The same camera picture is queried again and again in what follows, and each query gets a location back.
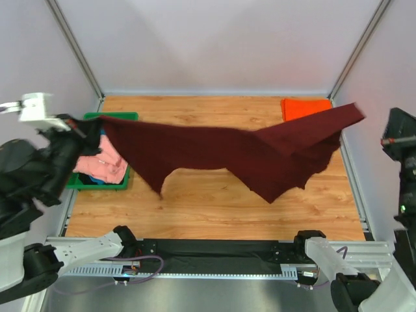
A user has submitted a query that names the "black base mat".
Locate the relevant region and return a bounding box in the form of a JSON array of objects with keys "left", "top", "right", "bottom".
[{"left": 120, "top": 242, "right": 314, "bottom": 275}]

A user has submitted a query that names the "folded orange t shirt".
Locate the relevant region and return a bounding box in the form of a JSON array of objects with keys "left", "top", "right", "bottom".
[{"left": 281, "top": 98, "right": 332, "bottom": 122}]

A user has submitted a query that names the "aluminium rail frame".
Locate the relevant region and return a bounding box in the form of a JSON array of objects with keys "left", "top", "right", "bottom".
[{"left": 38, "top": 236, "right": 396, "bottom": 269}]

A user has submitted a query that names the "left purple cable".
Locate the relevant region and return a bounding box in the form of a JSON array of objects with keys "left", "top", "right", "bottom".
[{"left": 51, "top": 254, "right": 164, "bottom": 295}]

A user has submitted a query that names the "blue t shirt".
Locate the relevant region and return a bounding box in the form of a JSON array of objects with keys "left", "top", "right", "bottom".
[{"left": 84, "top": 130, "right": 112, "bottom": 185}]

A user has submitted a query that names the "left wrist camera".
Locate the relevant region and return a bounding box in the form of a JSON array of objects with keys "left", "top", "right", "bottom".
[{"left": 1, "top": 92, "right": 71, "bottom": 132}]

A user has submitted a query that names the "green plastic bin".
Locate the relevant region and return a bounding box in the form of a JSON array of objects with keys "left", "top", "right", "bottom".
[{"left": 66, "top": 112, "right": 139, "bottom": 190}]

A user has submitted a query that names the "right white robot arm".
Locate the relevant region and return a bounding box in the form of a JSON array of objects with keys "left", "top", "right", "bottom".
[{"left": 296, "top": 107, "right": 415, "bottom": 311}]

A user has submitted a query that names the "grey slotted cable duct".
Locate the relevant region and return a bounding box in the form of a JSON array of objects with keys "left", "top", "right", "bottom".
[{"left": 61, "top": 265, "right": 298, "bottom": 280}]

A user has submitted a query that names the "pink t shirt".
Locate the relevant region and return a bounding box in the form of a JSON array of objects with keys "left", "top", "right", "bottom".
[{"left": 73, "top": 135, "right": 127, "bottom": 184}]

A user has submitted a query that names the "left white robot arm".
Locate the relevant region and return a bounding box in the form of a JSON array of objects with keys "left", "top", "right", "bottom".
[{"left": 1, "top": 114, "right": 137, "bottom": 304}]

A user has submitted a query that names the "maroon t shirt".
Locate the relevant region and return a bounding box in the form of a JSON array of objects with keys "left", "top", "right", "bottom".
[{"left": 97, "top": 102, "right": 367, "bottom": 205}]

